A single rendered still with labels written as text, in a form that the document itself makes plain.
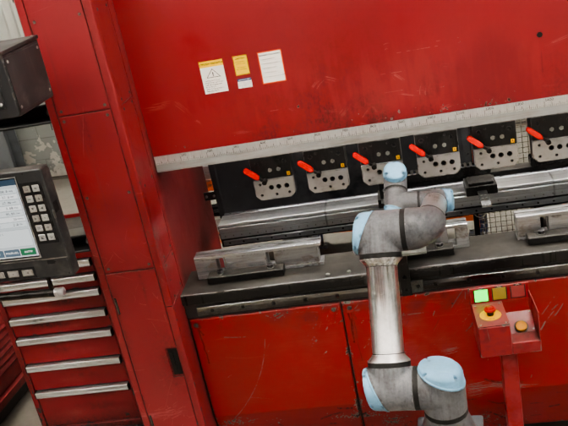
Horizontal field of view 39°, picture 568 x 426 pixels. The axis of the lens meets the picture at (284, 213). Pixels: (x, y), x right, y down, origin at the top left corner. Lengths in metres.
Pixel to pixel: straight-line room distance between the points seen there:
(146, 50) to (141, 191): 0.49
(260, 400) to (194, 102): 1.22
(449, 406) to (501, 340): 0.65
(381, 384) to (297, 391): 1.12
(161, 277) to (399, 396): 1.14
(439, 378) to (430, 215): 0.43
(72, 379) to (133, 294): 0.87
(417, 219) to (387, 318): 0.28
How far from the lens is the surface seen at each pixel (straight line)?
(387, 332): 2.17
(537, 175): 3.37
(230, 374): 3.25
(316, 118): 2.87
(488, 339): 2.78
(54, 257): 2.58
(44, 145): 8.24
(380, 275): 2.17
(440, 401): 2.17
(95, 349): 3.66
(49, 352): 3.75
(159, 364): 3.16
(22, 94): 2.50
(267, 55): 2.83
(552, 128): 2.94
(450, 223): 3.04
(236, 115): 2.90
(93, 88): 2.77
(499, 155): 2.95
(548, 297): 3.08
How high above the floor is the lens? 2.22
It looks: 22 degrees down
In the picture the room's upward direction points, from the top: 11 degrees counter-clockwise
